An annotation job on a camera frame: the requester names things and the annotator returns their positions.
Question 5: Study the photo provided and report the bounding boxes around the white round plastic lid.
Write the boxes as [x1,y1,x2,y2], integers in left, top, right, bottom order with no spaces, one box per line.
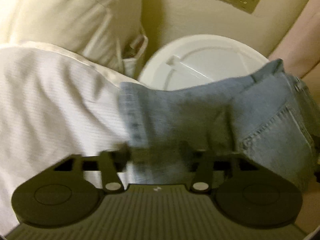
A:
[138,34,268,90]

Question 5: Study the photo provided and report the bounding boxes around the white textured duvet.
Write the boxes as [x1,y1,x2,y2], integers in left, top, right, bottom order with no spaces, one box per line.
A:
[1,42,129,234]

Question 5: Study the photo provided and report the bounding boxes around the cream pillow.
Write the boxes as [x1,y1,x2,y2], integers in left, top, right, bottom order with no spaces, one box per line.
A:
[1,0,148,77]

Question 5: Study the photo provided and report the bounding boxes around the blue denim jeans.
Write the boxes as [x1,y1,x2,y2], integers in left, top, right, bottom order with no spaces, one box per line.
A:
[118,59,319,190]

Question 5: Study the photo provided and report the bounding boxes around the pink headboard panel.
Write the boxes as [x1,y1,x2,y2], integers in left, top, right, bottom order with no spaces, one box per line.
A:
[268,0,319,81]

